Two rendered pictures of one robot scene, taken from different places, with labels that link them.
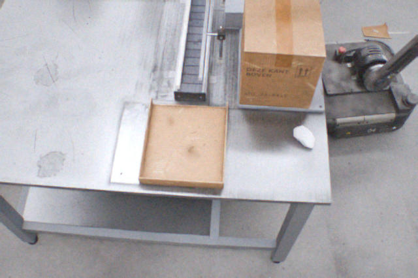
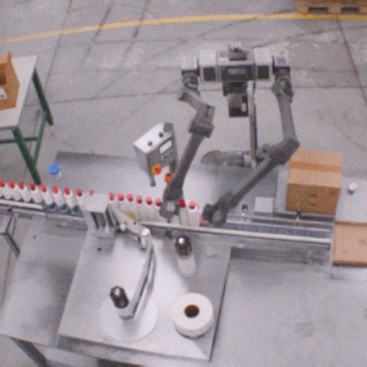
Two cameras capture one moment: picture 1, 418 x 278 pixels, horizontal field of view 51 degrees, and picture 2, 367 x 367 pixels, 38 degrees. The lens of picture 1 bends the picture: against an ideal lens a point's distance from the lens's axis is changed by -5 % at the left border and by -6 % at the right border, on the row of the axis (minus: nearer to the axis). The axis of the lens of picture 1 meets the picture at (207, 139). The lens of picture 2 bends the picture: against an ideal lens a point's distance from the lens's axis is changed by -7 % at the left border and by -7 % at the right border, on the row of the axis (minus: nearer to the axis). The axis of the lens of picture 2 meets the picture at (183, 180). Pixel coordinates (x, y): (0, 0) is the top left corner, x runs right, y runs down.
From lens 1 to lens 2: 2.51 m
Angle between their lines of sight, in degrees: 41
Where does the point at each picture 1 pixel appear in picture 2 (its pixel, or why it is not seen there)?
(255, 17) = (316, 180)
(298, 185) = not seen: outside the picture
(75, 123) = (344, 305)
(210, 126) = (347, 231)
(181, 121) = (344, 246)
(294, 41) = (333, 164)
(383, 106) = not seen: hidden behind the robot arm
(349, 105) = not seen: hidden behind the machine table
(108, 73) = (307, 290)
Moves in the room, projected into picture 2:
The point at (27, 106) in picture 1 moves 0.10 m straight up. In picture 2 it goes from (330, 336) to (333, 330)
